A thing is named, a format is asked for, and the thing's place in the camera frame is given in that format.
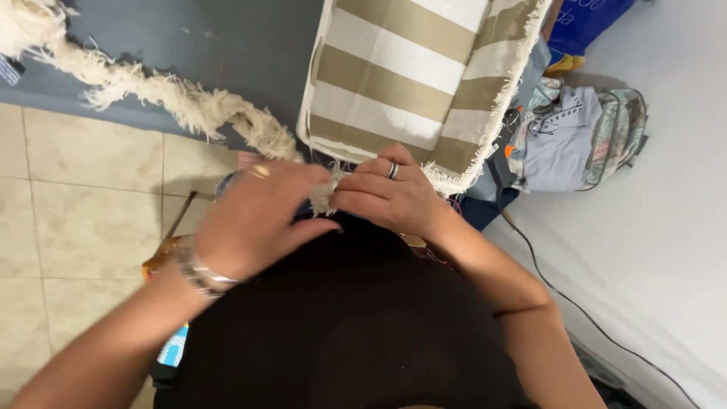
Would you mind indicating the person's left hand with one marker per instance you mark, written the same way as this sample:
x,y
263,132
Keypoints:
x,y
250,221

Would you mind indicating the person's right hand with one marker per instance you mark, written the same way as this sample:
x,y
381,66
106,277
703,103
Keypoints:
x,y
392,199

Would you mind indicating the cream fringe trim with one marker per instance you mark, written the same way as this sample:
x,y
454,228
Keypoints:
x,y
164,94

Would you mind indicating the wooden stick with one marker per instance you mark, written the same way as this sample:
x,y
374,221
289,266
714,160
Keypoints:
x,y
177,214

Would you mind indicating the beige white striped cushion cover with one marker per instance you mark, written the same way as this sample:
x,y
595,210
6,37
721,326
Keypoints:
x,y
409,85

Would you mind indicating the person's black top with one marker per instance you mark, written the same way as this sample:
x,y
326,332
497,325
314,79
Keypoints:
x,y
346,329

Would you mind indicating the blue white patterned slipper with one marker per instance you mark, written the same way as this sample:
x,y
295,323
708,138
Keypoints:
x,y
172,347

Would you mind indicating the grey mat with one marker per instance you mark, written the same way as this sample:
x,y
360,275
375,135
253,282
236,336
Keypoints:
x,y
187,62

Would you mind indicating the pile of folded clothes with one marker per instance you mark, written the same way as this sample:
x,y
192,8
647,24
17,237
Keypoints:
x,y
573,139

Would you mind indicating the blue bag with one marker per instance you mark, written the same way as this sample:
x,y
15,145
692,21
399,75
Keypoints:
x,y
585,22

